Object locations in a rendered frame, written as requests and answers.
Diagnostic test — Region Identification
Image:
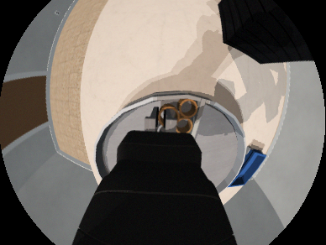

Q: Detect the blue plastic crate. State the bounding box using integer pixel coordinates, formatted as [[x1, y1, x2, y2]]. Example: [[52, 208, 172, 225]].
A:
[[228, 146, 266, 187]]

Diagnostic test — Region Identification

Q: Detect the bronze bushing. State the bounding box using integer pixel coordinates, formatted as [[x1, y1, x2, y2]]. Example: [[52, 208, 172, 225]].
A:
[[158, 104, 180, 127], [177, 99, 197, 118], [176, 114, 193, 133]]

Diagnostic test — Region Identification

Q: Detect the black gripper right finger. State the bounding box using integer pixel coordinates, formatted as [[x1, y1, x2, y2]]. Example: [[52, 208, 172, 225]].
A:
[[164, 109, 177, 133]]

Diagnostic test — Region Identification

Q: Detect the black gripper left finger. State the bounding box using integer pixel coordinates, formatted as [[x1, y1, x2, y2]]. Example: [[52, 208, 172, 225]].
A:
[[145, 107, 159, 132]]

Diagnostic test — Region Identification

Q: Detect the grey round turntable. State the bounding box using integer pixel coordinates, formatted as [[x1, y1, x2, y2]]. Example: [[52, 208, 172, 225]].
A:
[[93, 91, 247, 194]]

